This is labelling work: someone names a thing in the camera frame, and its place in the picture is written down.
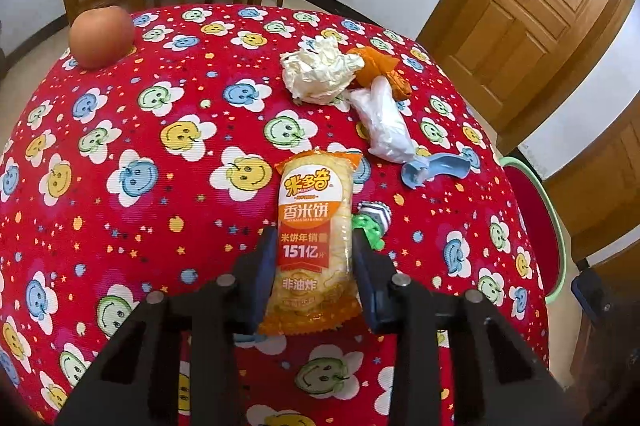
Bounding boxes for wooden panel door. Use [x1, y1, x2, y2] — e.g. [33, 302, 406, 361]
[415, 0, 640, 142]

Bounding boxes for white plastic bag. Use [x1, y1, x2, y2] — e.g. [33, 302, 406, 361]
[349, 75, 418, 164]

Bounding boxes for orange plastic bag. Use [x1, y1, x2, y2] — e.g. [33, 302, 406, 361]
[346, 46, 412, 103]

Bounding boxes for red apple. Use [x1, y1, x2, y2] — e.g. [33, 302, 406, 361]
[68, 5, 135, 70]

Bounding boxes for orange snack packet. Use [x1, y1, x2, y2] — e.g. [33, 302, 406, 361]
[257, 147, 363, 337]

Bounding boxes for green toy with striped cap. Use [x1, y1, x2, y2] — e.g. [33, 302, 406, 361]
[351, 201, 392, 252]

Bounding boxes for green basin with red inside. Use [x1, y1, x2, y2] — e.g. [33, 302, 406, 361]
[500, 155, 568, 304]

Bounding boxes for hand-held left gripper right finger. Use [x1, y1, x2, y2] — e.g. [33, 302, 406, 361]
[352, 230, 583, 426]

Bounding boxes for red smiley flower tablecloth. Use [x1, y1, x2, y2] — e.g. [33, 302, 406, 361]
[0, 4, 551, 426]

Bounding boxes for wooden side door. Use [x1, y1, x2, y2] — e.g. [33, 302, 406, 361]
[542, 106, 640, 267]

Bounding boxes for white tissue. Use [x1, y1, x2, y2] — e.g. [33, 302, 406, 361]
[280, 35, 365, 104]

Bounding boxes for blue curved plastic piece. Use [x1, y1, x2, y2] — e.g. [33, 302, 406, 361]
[401, 152, 473, 191]

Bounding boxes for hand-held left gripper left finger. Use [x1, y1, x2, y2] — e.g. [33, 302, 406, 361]
[55, 226, 278, 426]

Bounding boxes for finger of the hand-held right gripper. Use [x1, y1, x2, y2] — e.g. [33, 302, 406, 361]
[571, 267, 632, 332]

